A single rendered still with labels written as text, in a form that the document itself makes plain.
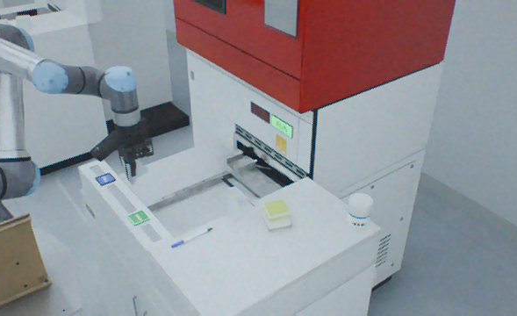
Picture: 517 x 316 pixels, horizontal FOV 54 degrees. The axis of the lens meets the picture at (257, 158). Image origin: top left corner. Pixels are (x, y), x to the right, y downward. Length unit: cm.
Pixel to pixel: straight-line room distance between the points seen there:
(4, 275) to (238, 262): 67
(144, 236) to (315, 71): 73
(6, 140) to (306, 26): 97
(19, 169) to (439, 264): 217
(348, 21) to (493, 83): 151
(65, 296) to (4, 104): 61
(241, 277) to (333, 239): 31
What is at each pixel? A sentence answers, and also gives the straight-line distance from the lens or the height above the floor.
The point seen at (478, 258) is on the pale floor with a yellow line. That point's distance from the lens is 312.
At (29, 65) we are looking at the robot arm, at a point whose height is 149.
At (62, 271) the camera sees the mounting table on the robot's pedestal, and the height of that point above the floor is 82.
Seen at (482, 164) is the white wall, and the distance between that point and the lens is 323.
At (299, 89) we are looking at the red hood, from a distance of 162.
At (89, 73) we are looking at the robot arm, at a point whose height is 145.
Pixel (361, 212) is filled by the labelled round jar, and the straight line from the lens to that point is 157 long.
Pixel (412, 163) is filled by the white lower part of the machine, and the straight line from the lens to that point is 232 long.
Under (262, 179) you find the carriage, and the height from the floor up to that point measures 88.
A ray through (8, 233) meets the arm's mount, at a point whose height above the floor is 106.
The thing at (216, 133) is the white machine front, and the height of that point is 85.
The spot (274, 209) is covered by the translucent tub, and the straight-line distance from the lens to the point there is 155.
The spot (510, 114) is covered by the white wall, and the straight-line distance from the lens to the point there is 304.
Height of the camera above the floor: 201
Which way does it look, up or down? 33 degrees down
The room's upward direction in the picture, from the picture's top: straight up
